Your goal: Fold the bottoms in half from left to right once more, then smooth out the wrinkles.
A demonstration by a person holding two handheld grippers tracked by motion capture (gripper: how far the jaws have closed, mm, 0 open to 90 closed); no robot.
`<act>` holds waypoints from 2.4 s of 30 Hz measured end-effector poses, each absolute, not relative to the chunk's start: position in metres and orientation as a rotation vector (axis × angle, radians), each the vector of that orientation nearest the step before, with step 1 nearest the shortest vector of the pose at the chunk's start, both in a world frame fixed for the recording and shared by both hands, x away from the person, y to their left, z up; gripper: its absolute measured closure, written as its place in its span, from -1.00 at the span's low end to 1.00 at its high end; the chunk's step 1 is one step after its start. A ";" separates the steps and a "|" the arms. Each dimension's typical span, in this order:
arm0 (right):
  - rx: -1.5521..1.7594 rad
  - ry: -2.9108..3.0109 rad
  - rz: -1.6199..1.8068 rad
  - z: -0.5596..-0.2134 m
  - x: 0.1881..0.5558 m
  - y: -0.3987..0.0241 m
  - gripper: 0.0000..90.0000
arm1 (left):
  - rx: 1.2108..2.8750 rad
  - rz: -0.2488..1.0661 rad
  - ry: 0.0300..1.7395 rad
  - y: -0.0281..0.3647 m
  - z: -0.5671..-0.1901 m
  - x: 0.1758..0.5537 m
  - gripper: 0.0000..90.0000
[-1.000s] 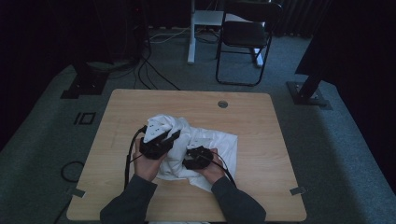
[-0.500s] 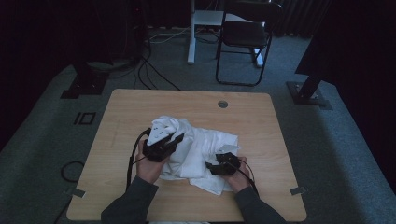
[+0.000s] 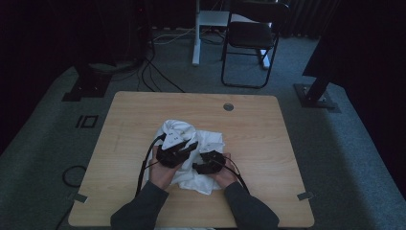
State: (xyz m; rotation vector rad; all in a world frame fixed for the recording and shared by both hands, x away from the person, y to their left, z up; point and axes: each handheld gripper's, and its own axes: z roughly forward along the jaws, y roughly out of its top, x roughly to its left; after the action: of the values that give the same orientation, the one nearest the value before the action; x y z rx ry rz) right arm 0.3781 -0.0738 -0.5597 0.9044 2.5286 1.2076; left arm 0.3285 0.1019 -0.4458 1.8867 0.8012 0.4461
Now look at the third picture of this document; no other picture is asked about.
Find hand-held gripper black cable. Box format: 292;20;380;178
219;155;251;195
135;133;168;197

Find black floor cables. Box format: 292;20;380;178
136;47;187;94

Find black stand with square base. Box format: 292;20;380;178
61;61;113;103

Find black folding chair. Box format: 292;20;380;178
220;0;290;90

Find white gathered dress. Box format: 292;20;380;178
142;119;226;196

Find right hand-held gripper black cable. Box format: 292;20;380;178
219;155;251;195

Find person's right hand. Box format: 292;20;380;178
210;152;239;190

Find black slanted stand with base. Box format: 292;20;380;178
293;68;341;113

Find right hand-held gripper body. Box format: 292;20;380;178
199;149;227;175

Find white floor cable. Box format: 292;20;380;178
152;27;196;45

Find left hand-held gripper black cable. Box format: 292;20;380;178
135;133;168;197

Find white desk frame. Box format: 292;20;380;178
192;0;273;70

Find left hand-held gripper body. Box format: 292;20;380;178
155;126;194;170

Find black cable loop on floor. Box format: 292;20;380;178
61;164;88;189

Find person's left hand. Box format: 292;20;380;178
148;145;180;192

